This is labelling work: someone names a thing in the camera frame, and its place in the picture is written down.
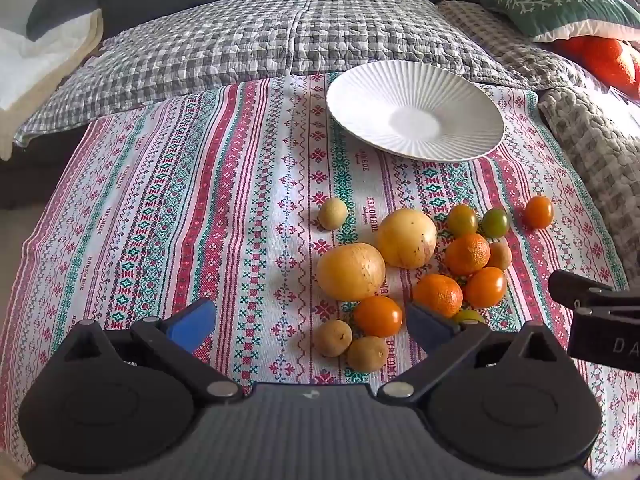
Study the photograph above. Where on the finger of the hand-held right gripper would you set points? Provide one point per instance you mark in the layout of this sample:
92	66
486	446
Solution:
575	287

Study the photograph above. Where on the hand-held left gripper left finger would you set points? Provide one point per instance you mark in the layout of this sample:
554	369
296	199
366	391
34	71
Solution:
192	327

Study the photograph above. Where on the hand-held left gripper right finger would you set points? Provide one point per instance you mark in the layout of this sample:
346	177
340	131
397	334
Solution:
427	327

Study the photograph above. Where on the orange mandarin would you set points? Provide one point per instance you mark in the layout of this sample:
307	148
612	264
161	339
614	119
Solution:
467	254
438	295

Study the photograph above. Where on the pale green tomato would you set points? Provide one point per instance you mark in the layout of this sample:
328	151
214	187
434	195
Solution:
470	316

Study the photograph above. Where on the orange tomato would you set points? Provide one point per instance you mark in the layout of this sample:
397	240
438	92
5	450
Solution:
485	287
538	211
378	316

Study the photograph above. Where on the yellow pepino melon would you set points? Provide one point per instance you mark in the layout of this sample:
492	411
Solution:
406	237
351	271

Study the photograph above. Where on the dark green tomato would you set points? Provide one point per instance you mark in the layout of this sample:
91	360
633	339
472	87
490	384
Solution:
495	222

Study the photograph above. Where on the yellow-green tomato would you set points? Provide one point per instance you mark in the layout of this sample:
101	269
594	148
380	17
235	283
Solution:
461	220

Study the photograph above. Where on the white ribbed plate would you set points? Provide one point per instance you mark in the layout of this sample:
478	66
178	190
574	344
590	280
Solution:
415	120

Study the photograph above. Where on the red green patterned cloth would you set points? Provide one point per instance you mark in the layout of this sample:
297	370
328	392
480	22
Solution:
200	210

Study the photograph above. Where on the beige coarse checked blanket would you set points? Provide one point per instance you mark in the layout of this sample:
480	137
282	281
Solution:
600	160

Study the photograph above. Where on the orange plush toy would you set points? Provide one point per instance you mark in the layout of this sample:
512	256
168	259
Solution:
607	62

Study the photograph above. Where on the beige fine checked quilt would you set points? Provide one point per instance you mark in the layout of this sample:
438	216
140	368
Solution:
500	45

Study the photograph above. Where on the green snowflake cushion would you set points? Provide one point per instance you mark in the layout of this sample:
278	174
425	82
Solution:
550	5

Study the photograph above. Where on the white blanket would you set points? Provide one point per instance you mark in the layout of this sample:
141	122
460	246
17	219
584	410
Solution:
30	70

